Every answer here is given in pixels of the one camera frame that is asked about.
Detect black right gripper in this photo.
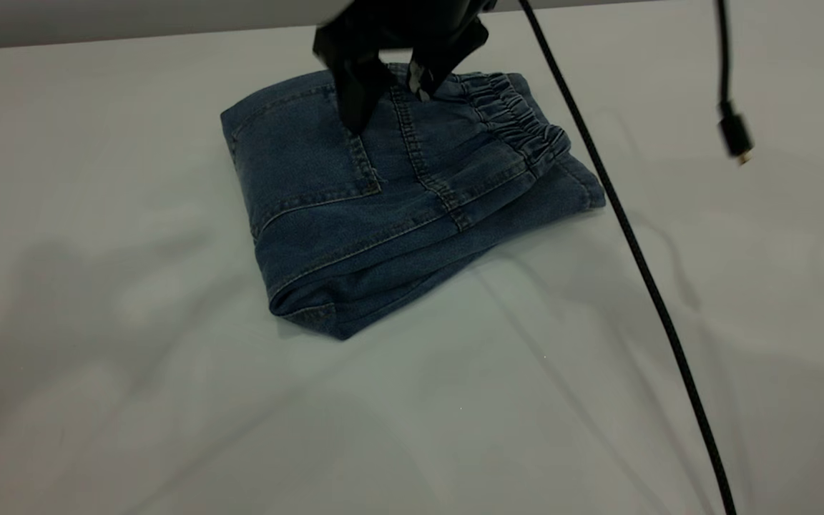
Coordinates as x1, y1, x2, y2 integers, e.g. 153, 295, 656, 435
312, 0, 499, 136

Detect blue denim kids pants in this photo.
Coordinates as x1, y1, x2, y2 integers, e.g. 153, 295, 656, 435
220, 63, 607, 341

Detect thick black braided cable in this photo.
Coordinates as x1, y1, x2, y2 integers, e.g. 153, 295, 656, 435
518, 0, 740, 515

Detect black cable with plug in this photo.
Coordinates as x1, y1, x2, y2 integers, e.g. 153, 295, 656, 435
715, 0, 755, 166

